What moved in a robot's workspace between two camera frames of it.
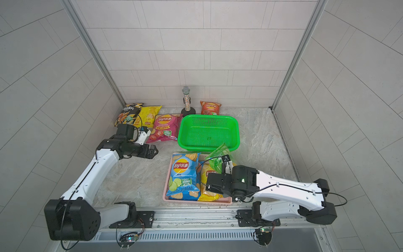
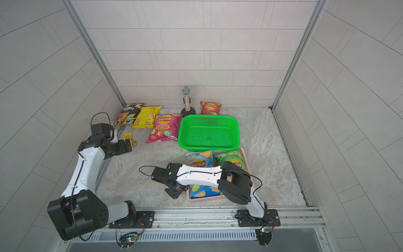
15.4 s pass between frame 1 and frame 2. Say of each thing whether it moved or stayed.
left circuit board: stayed
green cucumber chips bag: moved
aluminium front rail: stayed
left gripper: moved
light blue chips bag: moved
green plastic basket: stayed
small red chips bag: stayed
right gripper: moved
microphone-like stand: stayed
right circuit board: stayed
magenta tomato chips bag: stayed
